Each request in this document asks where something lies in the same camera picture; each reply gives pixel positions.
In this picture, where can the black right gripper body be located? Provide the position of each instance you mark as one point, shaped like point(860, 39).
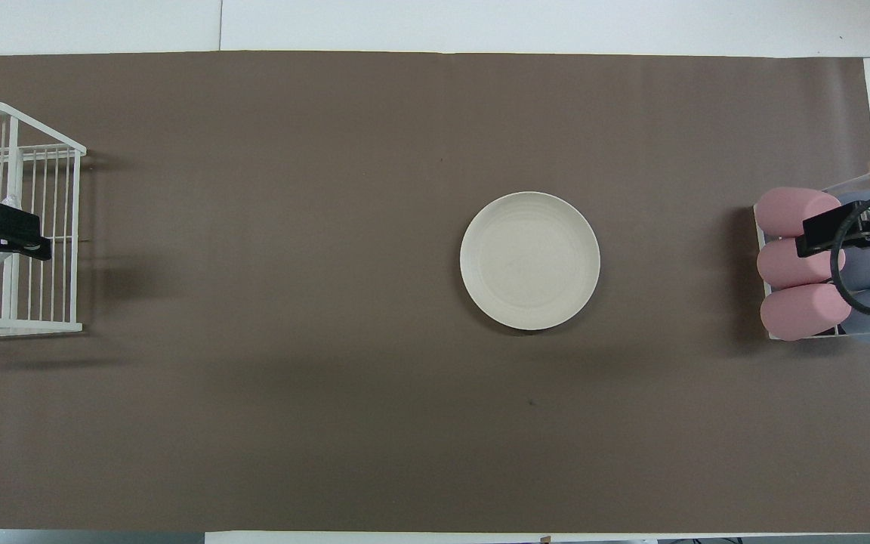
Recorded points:
point(820, 233)

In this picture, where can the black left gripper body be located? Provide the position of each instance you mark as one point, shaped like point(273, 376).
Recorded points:
point(1, 227)

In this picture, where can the cream round plate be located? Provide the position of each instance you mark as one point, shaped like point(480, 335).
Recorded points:
point(529, 261)

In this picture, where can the pink plastic cup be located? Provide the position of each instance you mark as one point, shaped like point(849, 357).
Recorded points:
point(782, 211)
point(801, 313)
point(782, 264)

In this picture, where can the brown table mat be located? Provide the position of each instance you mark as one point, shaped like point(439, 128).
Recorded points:
point(329, 302)

